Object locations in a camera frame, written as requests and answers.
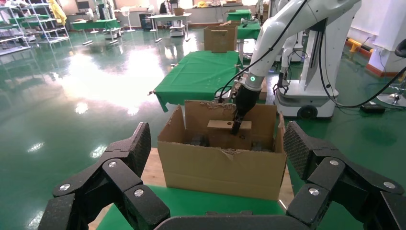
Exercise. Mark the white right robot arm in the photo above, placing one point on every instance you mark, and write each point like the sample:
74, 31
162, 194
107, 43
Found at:
276, 31

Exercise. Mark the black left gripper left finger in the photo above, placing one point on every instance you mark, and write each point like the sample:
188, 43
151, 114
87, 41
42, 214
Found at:
122, 177

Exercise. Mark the small white cart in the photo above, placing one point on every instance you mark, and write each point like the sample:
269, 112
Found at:
177, 30

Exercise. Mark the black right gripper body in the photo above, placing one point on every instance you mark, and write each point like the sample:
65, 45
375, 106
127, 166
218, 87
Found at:
246, 103

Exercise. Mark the brown cardboard box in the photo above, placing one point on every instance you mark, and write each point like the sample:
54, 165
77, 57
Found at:
222, 138

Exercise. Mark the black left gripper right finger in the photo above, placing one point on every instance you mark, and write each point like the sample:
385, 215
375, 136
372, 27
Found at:
328, 173

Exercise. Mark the white standing fan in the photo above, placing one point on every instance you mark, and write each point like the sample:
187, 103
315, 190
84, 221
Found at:
127, 14

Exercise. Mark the white wheeled robot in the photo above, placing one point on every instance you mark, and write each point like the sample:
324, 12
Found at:
317, 95

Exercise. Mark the white table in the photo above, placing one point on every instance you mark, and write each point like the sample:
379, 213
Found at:
168, 16

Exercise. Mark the chrome base stool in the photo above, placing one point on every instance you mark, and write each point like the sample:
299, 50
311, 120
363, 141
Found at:
393, 98

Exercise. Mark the yellow garment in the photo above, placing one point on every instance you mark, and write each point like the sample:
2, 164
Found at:
57, 12

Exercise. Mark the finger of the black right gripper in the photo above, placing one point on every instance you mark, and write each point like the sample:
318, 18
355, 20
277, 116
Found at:
237, 127

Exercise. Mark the open cardboard carton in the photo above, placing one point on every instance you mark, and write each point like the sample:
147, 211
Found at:
222, 174
220, 39

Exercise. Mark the black power adapter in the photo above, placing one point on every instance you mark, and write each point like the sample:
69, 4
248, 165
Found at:
371, 108

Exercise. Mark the green tablecloth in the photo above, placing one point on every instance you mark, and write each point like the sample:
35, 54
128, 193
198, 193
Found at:
249, 31
239, 15
196, 73
196, 203
95, 24

